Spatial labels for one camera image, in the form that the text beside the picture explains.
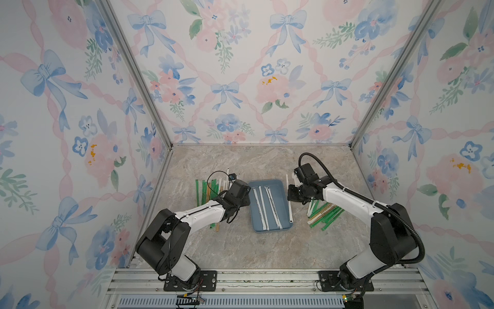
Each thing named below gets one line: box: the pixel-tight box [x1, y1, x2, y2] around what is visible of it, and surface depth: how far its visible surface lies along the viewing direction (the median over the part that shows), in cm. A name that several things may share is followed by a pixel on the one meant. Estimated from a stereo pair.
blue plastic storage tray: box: [248, 178, 294, 234], surface depth 94 cm
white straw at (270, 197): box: [263, 186, 284, 230], surface depth 94 cm
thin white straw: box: [258, 185, 270, 232], surface depth 94 cm
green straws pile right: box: [306, 196, 346, 232], surface depth 92 cm
